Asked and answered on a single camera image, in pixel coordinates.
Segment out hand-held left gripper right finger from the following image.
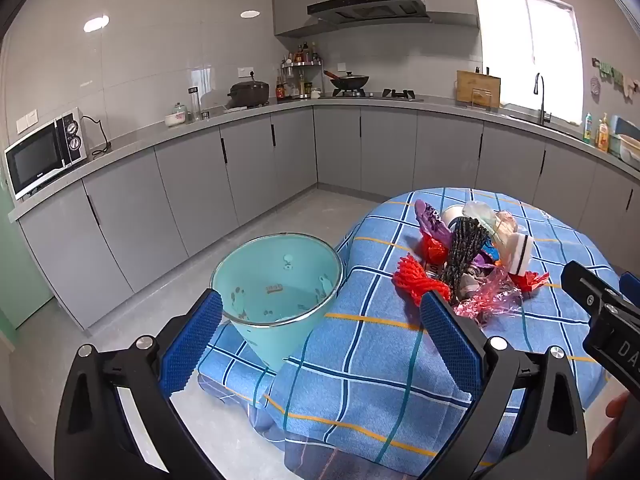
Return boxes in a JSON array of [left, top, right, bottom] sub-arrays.
[[419, 289, 589, 480]]

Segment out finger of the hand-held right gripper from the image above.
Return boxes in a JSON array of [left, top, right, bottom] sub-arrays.
[[560, 259, 633, 318], [619, 271, 640, 307]]

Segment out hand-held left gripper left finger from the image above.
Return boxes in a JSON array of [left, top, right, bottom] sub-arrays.
[[52, 287, 226, 480]]

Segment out small red wrapper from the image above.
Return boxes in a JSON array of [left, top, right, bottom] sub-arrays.
[[515, 270, 551, 293]]

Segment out pink plastic wrapper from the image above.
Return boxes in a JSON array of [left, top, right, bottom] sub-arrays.
[[452, 267, 526, 328]]

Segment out red mesh net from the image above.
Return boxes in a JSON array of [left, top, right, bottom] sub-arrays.
[[392, 254, 451, 306]]

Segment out white black-striped roll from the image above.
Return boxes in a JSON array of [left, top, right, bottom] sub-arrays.
[[500, 232, 535, 276]]

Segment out orange red blue plastic bag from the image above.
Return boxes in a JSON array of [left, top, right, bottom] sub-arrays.
[[419, 234, 451, 276]]

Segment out clear red-print plastic bag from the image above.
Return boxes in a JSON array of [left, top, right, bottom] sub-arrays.
[[495, 210, 523, 236]]

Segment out teal trash bin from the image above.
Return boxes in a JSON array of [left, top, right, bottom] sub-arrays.
[[210, 232, 345, 372]]

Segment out white paper cup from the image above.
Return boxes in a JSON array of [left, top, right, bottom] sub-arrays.
[[440, 206, 468, 231]]

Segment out purple wrapper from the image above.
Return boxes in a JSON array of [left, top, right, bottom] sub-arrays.
[[414, 199, 453, 246]]

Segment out clear green-print plastic bag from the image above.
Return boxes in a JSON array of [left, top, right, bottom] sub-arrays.
[[462, 201, 501, 241]]

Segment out person's right hand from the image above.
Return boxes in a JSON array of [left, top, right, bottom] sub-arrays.
[[591, 391, 634, 477]]

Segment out blue plaid tablecloth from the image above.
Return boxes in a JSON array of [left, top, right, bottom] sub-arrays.
[[197, 187, 626, 480]]

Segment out yellow detergent bottle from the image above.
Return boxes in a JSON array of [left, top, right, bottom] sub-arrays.
[[595, 112, 611, 153]]

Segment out grey kitchen counter cabinets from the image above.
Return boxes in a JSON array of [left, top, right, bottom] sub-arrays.
[[7, 92, 640, 331]]

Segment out green door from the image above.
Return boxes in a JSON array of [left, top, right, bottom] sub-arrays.
[[0, 175, 53, 331]]

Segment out dark kitchen faucet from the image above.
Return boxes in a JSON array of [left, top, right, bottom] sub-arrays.
[[534, 73, 552, 126]]

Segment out hanging cloths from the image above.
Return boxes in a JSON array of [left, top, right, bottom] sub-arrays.
[[592, 57, 640, 98]]

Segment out wooden cutting board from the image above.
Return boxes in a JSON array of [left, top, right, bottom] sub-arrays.
[[456, 70, 502, 109]]

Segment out white microwave oven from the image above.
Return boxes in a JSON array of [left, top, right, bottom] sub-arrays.
[[4, 107, 91, 201]]

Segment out window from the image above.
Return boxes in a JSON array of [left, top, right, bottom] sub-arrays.
[[474, 0, 583, 123]]

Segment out gas stove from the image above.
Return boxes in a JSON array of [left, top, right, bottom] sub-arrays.
[[320, 87, 423, 102]]

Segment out black rice cooker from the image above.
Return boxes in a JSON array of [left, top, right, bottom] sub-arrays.
[[226, 80, 271, 109]]

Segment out black wok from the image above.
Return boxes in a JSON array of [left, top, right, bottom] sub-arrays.
[[323, 70, 371, 92]]

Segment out metal spice rack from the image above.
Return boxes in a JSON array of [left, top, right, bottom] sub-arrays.
[[280, 42, 321, 98]]

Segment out black range hood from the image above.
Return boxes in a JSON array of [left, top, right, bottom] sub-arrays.
[[306, 0, 431, 25]]

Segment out black power cable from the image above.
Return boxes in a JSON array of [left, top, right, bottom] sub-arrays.
[[80, 115, 113, 158]]

